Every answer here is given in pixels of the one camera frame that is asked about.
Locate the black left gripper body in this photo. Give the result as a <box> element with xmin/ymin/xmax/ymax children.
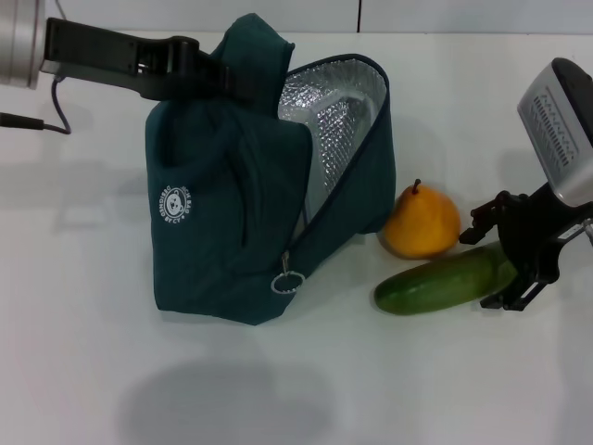
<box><xmin>40</xmin><ymin>17</ymin><xmax>187</xmax><ymax>102</ymax></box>

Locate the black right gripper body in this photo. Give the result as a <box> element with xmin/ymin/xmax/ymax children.
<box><xmin>498</xmin><ymin>183</ymin><xmax>593</xmax><ymax>285</ymax></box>

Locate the orange pear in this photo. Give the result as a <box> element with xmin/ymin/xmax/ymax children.
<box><xmin>380</xmin><ymin>178</ymin><xmax>462</xmax><ymax>260</ymax></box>

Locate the green cucumber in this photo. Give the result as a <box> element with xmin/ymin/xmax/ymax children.
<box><xmin>373</xmin><ymin>245</ymin><xmax>518</xmax><ymax>317</ymax></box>

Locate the dark teal insulated lunch bag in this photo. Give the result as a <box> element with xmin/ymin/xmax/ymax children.
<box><xmin>145</xmin><ymin>25</ymin><xmax>397</xmax><ymax>327</ymax></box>

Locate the black cable with silver plug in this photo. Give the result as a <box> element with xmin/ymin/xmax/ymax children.
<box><xmin>0</xmin><ymin>76</ymin><xmax>71</xmax><ymax>136</ymax></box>

